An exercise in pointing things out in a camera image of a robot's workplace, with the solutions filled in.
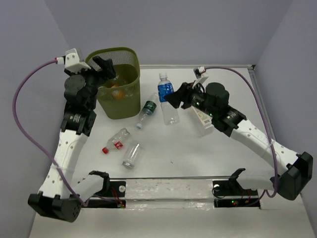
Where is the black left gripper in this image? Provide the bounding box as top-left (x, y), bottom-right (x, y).
top-left (65, 56), bottom-right (116, 109)

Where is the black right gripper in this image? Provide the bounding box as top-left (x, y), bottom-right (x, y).
top-left (163, 81), bottom-right (216, 118)

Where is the blue label water bottle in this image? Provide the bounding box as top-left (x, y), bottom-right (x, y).
top-left (157, 72), bottom-right (180, 126)

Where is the orange juice bottle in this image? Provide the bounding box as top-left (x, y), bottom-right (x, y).
top-left (111, 84), bottom-right (125, 100)

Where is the green label plastic bottle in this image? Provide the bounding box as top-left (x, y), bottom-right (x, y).
top-left (136, 93), bottom-right (159, 129)

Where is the clear bottle metal rim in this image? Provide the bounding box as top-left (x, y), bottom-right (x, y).
top-left (122, 141), bottom-right (144, 169)

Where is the blue label crushed bottle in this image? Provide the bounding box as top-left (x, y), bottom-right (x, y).
top-left (112, 75), bottom-right (129, 87)

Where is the clear slim unlabelled bottle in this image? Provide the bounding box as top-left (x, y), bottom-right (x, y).
top-left (124, 89), bottom-right (135, 98)

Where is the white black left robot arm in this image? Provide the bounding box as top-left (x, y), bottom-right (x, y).
top-left (28, 56), bottom-right (116, 223)

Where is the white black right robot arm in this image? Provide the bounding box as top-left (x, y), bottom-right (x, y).
top-left (164, 83), bottom-right (313, 200)

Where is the olive green mesh bin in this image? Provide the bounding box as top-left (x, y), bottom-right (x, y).
top-left (85, 47), bottom-right (141, 119)

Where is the white label square bottle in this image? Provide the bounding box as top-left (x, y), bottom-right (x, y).
top-left (192, 107), bottom-right (214, 137)

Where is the red cap crushed bottle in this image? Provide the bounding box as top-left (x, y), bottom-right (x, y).
top-left (102, 128), bottom-right (131, 154)

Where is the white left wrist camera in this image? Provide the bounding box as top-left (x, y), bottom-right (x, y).
top-left (55, 48), bottom-right (91, 73)

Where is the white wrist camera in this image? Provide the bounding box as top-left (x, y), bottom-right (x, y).
top-left (55, 48), bottom-right (91, 73)
top-left (193, 66), bottom-right (209, 87)

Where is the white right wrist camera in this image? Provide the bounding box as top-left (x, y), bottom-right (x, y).
top-left (193, 66), bottom-right (209, 87)

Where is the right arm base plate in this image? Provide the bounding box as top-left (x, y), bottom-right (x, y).
top-left (211, 180), bottom-right (261, 208)

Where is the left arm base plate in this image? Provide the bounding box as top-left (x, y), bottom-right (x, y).
top-left (86, 180), bottom-right (126, 209)

